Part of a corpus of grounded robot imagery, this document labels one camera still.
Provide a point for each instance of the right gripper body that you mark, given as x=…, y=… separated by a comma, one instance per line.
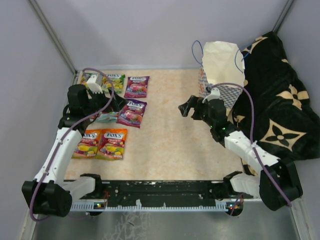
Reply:
x=201, y=113

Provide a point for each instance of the purple snack bag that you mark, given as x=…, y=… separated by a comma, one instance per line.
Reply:
x=132, y=113
x=137, y=87

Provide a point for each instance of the green candy bag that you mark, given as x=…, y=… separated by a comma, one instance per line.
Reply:
x=84, y=78
x=117, y=81

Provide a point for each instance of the fruits candy bag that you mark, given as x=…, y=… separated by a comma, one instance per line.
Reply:
x=112, y=144
x=88, y=146

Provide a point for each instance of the blue checkered paper bag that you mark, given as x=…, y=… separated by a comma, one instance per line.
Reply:
x=222, y=66

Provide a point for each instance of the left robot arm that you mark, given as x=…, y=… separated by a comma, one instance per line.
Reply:
x=45, y=195

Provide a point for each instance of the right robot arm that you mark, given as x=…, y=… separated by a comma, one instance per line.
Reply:
x=277, y=181

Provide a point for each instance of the black floral blanket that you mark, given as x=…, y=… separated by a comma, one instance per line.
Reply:
x=279, y=117

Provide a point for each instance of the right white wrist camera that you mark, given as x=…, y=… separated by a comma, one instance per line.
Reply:
x=214, y=94

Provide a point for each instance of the aluminium frame rail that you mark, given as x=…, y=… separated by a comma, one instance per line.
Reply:
x=175, y=190

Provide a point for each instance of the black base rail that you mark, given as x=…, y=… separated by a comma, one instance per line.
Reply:
x=160, y=192

